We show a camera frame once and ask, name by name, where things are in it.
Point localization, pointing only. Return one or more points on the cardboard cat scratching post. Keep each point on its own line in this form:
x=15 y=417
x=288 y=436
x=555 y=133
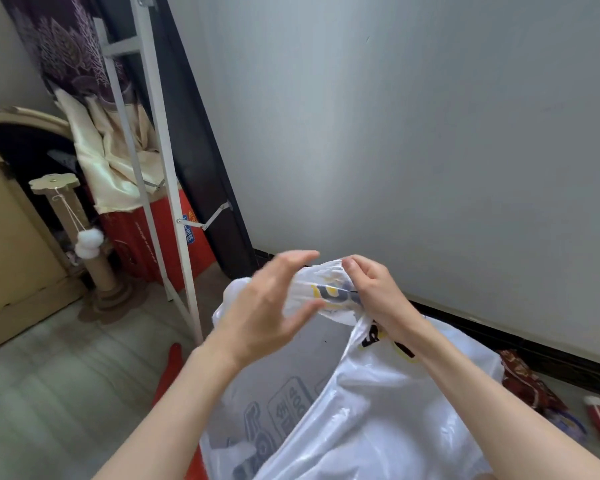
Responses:
x=100 y=269

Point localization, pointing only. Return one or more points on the person's left hand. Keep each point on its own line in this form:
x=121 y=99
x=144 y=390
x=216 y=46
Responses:
x=260 y=314

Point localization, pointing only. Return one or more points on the black leaning board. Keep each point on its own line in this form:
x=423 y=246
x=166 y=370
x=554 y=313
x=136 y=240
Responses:
x=195 y=144

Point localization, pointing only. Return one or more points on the person's left forearm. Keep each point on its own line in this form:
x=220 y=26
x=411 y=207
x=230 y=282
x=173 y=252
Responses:
x=170 y=424

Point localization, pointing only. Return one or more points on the beige wooden cabinet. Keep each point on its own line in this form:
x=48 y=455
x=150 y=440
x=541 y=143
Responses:
x=10 y=244

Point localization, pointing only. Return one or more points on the red snack bag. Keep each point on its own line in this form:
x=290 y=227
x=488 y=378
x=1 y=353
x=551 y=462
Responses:
x=525 y=379

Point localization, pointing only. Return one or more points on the white metal folding stand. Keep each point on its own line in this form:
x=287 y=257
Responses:
x=165 y=144

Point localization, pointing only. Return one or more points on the red plastic bag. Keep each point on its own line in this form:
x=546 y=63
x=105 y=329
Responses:
x=170 y=369

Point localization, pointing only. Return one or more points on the person's right hand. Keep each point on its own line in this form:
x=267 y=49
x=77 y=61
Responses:
x=380 y=294

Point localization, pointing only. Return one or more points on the red cardboard box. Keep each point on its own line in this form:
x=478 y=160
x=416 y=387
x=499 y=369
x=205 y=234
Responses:
x=130 y=244

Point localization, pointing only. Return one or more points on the person's right forearm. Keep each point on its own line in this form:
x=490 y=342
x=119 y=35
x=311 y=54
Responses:
x=490 y=414

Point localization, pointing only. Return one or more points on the white printed plastic bag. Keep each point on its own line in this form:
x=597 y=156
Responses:
x=380 y=409

